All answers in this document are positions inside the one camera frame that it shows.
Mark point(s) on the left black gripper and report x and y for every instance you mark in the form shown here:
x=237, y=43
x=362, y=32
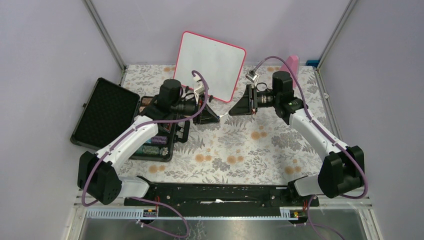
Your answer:
x=206, y=116

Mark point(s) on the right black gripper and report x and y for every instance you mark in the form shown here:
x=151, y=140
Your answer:
x=244, y=106

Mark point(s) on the white blue marker pen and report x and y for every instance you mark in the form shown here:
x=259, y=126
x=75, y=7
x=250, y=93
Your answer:
x=223, y=115

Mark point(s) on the pink framed whiteboard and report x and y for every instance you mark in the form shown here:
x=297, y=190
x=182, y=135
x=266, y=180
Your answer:
x=219, y=63

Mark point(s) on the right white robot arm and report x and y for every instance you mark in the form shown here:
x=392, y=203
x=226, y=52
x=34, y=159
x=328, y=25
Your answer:
x=342, y=169

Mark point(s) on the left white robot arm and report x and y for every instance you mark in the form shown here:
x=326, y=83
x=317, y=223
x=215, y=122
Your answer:
x=98, y=172

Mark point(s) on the floral table mat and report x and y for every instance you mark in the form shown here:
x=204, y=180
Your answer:
x=249, y=149

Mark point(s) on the pink eraser block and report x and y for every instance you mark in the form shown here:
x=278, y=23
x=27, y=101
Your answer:
x=291, y=66

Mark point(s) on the blue corner object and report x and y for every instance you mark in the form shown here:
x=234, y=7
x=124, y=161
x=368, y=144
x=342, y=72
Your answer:
x=312, y=63

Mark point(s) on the open black case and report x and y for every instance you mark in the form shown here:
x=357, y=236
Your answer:
x=110, y=110

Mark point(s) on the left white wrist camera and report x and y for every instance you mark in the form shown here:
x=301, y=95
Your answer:
x=198, y=87

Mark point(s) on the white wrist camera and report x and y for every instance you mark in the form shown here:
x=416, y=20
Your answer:
x=252, y=76
x=198, y=87

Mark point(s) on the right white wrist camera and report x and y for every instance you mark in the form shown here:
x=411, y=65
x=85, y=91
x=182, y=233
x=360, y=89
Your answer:
x=252, y=76

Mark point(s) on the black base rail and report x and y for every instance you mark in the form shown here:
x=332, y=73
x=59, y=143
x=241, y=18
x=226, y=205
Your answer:
x=222, y=200

